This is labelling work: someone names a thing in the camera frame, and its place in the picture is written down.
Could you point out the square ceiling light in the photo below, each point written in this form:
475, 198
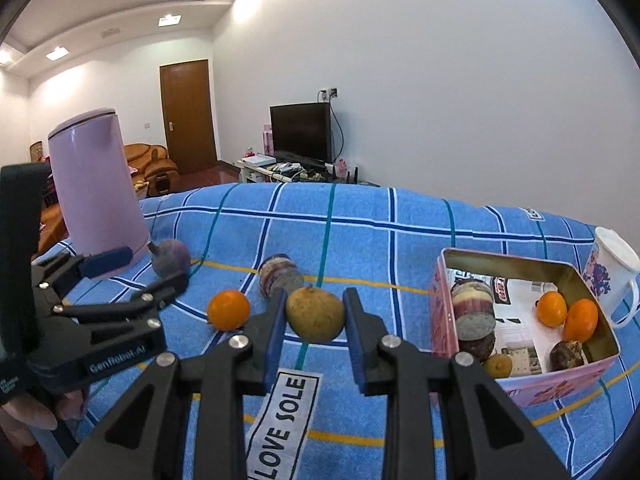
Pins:
170, 20
56, 53

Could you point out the brown leather armchair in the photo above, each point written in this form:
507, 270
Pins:
150, 165

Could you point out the blue plaid blanket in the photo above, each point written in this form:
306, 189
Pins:
375, 240

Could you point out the white floral mug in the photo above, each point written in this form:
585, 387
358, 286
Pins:
607, 260

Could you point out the small orange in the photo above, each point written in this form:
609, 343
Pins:
551, 308

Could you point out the pink electric kettle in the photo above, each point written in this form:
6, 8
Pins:
95, 185

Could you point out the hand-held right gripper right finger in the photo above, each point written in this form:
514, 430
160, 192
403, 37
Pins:
356, 340

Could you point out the black router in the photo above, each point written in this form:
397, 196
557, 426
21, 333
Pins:
354, 176

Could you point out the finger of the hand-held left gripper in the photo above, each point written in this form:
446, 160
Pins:
107, 261
165, 292

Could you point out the person's left hand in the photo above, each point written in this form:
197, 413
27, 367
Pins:
35, 415

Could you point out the small yellow fruit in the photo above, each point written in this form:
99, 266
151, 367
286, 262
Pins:
498, 366

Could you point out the printed paper sheet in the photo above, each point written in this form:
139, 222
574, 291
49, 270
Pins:
515, 305

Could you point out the small grey fabric label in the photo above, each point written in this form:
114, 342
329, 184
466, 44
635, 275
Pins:
533, 214

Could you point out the round purple fruit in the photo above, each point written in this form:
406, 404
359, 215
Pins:
172, 257

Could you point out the woven brown board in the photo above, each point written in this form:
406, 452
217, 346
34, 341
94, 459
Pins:
36, 151

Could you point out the yellow brown round fruit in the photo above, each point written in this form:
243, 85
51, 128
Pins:
315, 315

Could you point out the white fabric label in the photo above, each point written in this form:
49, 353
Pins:
285, 420

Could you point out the wall socket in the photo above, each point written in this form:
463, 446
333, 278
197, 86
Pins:
329, 93

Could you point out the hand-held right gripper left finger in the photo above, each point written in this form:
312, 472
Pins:
274, 330

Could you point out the white flat device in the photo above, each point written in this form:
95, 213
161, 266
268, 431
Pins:
259, 159

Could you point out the brown wooden door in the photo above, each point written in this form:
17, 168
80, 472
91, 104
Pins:
187, 115

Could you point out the pink carton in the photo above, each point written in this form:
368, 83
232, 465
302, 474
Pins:
268, 140

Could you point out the white TV stand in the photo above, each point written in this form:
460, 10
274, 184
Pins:
250, 172

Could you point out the pink tin box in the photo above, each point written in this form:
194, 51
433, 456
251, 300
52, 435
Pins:
540, 390

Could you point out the brown leather sofa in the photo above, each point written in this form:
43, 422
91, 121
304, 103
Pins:
52, 225

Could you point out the black television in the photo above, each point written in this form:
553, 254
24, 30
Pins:
300, 130

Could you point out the pink floral packet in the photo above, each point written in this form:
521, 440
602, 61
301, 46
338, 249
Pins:
342, 167

